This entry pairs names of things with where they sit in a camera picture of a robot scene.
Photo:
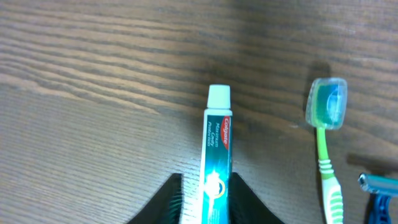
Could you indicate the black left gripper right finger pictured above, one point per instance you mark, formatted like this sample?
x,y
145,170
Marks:
x,y
245,207

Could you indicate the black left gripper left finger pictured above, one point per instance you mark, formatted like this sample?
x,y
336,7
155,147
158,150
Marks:
x,y
165,206

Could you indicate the small teal toothpaste tube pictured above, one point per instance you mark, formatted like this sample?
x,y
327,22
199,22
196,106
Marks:
x,y
216,157

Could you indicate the blue disposable razor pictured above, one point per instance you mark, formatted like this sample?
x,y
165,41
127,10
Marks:
x,y
383,189

